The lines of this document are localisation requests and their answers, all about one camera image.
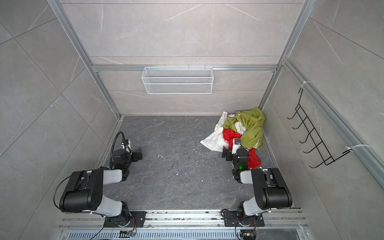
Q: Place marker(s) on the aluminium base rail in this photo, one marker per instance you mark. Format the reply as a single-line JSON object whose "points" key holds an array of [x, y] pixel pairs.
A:
{"points": [[285, 224]]}

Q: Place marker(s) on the green zippered jacket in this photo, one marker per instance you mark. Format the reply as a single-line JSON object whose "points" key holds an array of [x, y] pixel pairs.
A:
{"points": [[248, 123]]}

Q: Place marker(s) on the black wire hook rack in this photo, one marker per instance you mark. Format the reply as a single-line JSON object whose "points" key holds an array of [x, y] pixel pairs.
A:
{"points": [[313, 136]]}

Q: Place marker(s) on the white cloth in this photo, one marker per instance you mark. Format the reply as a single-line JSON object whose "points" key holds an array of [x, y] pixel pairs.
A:
{"points": [[221, 137]]}

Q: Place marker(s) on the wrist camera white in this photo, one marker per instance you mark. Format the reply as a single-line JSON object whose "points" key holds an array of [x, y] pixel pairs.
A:
{"points": [[236, 145], [126, 145]]}

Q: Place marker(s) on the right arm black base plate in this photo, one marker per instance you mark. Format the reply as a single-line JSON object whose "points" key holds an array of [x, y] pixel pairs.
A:
{"points": [[232, 219]]}

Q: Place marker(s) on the aluminium frame profiles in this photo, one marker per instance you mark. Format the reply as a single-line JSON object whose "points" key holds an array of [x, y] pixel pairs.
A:
{"points": [[366, 155]]}

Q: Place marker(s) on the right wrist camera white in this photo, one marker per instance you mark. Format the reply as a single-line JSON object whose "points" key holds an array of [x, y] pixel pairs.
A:
{"points": [[236, 145]]}

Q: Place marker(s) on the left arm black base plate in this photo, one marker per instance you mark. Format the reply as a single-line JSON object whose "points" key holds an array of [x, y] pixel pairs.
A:
{"points": [[136, 218]]}

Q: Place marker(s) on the white wire mesh basket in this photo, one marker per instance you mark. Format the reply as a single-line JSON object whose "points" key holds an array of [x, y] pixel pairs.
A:
{"points": [[178, 80]]}

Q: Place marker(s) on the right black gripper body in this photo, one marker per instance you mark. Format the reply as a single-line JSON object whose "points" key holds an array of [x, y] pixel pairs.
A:
{"points": [[227, 153]]}

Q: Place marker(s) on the red cloth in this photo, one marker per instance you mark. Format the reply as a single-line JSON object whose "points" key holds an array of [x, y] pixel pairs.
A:
{"points": [[241, 158]]}

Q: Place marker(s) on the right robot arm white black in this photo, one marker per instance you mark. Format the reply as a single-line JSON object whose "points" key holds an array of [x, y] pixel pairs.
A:
{"points": [[270, 189]]}

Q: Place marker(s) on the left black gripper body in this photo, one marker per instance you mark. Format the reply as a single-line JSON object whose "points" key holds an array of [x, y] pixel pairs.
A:
{"points": [[135, 154]]}

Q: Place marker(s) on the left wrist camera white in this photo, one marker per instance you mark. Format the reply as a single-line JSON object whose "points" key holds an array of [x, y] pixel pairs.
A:
{"points": [[126, 145]]}

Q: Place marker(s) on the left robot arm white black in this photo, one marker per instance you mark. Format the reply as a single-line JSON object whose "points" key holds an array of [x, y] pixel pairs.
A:
{"points": [[84, 192]]}

